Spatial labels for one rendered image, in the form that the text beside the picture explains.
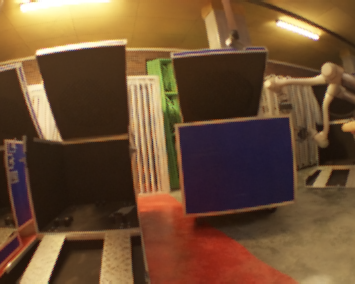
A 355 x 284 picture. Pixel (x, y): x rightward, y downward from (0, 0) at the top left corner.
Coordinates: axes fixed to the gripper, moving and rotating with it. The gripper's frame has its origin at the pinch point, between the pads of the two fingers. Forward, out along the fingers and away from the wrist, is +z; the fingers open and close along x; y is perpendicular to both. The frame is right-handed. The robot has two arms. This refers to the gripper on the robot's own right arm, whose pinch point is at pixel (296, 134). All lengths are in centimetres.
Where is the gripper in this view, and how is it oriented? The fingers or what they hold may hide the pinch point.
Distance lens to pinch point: 216.5
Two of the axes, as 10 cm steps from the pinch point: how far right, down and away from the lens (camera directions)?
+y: 3.9, -0.6, -9.2
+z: -9.2, 0.8, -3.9
